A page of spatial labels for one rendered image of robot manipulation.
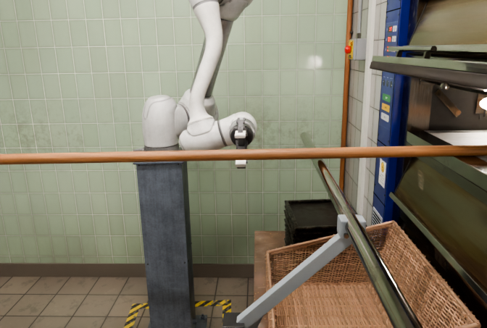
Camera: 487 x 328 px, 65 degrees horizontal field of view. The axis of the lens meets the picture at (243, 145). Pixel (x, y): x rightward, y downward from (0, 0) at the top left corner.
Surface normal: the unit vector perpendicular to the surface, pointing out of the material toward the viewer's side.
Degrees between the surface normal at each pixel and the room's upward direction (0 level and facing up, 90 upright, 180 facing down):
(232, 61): 90
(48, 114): 90
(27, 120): 90
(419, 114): 90
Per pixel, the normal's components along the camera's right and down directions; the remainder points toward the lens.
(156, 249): 0.04, 0.25
